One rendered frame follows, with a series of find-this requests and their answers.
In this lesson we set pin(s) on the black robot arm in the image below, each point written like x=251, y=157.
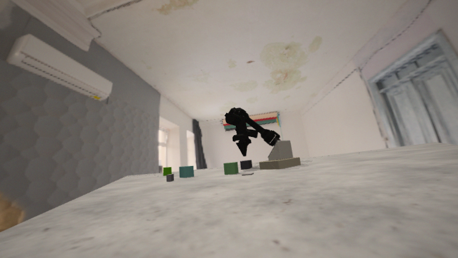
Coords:
x=239, y=117

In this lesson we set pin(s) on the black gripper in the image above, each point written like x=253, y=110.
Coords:
x=244, y=140

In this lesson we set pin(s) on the teal block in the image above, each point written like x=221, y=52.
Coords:
x=186, y=171

